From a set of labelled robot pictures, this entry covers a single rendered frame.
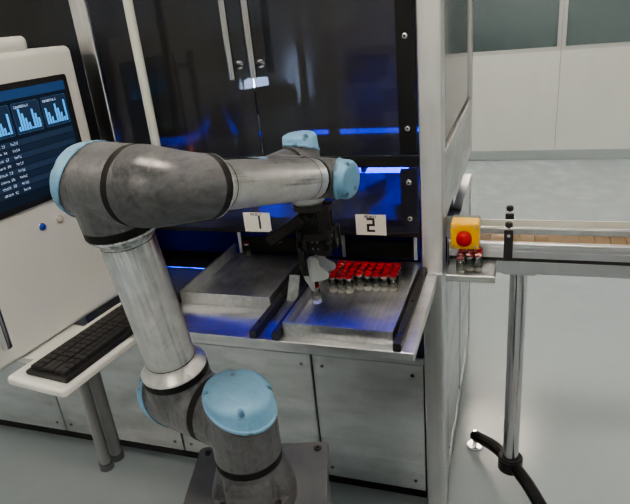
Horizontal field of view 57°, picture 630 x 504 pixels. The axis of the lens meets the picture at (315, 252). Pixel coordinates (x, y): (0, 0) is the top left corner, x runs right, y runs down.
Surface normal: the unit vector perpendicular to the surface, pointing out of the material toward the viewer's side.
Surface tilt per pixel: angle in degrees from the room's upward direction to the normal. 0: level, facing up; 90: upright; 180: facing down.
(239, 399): 8
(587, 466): 0
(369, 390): 90
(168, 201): 95
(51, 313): 90
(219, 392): 8
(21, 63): 90
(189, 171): 57
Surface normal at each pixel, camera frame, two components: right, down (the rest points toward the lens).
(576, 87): -0.31, 0.39
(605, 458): -0.09, -0.92
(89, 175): -0.54, -0.11
